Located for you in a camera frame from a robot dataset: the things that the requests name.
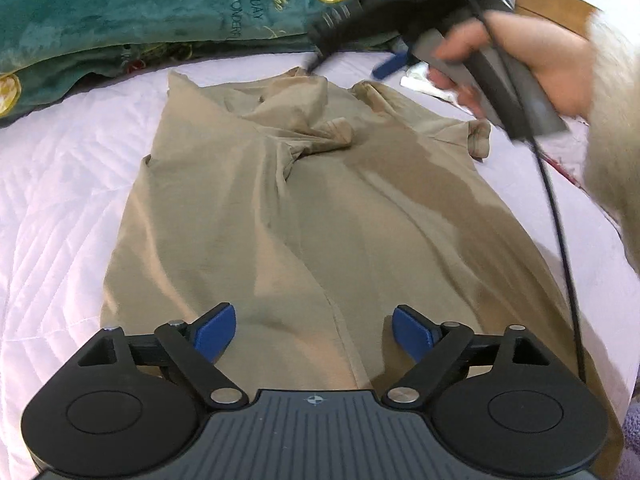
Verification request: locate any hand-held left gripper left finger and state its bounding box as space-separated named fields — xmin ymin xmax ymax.
xmin=77 ymin=302 xmax=248 ymax=407

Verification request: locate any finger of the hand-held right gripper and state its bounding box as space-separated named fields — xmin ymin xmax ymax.
xmin=371 ymin=51 xmax=408 ymax=81
xmin=299 ymin=47 xmax=333 ymax=78

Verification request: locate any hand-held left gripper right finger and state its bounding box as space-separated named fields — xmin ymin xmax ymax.
xmin=381 ymin=304 xmax=553 ymax=407

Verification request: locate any tan t-shirt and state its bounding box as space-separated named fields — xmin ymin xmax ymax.
xmin=100 ymin=66 xmax=623 ymax=441

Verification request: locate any person's right forearm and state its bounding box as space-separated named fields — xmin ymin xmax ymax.
xmin=580 ymin=7 xmax=640 ymax=276

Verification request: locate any person's right hand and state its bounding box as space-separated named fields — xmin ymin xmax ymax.
xmin=429 ymin=10 xmax=597 ymax=118

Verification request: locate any white folded cloth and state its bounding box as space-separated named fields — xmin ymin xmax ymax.
xmin=400 ymin=60 xmax=463 ymax=106

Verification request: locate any wooden headboard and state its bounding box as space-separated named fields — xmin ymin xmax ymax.
xmin=387 ymin=0 xmax=601 ymax=41

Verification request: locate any green plush printed blanket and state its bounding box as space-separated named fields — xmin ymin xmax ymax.
xmin=0 ymin=0 xmax=401 ymax=121

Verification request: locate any lilac fuzzy garment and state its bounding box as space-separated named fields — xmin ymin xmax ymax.
xmin=620 ymin=400 xmax=640 ymax=466

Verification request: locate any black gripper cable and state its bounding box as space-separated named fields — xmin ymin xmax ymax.
xmin=440 ymin=0 xmax=588 ymax=383

